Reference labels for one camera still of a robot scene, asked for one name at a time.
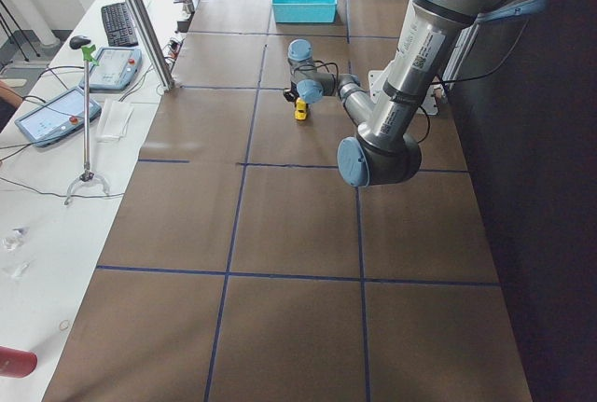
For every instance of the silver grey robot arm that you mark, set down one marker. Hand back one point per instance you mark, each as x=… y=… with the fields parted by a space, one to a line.
x=381 y=152

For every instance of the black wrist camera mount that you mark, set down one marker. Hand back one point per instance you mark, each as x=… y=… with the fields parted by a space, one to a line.
x=290 y=95

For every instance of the red cylinder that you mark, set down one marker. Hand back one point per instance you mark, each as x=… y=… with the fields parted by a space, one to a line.
x=16 y=363

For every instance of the light blue plastic bin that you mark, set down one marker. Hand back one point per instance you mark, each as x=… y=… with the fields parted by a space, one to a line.
x=304 y=11

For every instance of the black computer mouse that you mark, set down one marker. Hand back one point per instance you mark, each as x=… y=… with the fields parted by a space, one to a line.
x=79 y=42

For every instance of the far teach pendant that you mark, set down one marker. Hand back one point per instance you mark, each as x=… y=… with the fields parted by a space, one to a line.
x=114 y=69

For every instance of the yellow beetle toy car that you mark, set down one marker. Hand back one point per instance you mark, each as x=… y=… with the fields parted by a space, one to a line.
x=301 y=110

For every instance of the black computer keyboard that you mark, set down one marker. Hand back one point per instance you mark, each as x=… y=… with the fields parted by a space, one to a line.
x=118 y=25

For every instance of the teach pendant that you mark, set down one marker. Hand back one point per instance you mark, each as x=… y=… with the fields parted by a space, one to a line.
x=114 y=69
x=59 y=118

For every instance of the near teach pendant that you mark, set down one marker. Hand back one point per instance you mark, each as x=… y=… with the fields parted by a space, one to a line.
x=59 y=118

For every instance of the aluminium frame post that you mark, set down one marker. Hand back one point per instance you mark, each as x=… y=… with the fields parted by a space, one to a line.
x=151 y=42

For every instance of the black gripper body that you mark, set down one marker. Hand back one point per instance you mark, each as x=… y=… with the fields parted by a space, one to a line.
x=292 y=95

